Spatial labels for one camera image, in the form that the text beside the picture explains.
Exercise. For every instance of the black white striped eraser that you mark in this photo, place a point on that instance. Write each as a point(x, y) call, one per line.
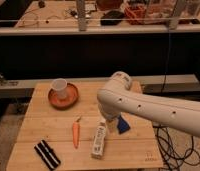
point(47, 155)

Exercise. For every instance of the grey metal post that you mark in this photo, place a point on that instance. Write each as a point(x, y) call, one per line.
point(80, 4)

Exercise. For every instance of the orange plate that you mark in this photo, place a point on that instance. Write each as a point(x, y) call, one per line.
point(65, 99)

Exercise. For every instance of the white paper cup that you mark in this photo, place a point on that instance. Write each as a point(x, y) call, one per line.
point(59, 85)

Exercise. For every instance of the orange crate on bench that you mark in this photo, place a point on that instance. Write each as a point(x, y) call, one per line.
point(135, 14)

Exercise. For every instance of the orange carrot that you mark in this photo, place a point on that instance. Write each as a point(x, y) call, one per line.
point(76, 132)

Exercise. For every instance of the black bag on bench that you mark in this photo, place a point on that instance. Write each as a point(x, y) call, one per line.
point(112, 17)

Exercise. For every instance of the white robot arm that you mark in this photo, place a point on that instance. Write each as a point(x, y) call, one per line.
point(116, 97)

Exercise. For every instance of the blue sponge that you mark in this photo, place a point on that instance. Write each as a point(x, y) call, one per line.
point(122, 125)

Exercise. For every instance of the white tube bottle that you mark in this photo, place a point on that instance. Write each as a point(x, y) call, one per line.
point(98, 142)

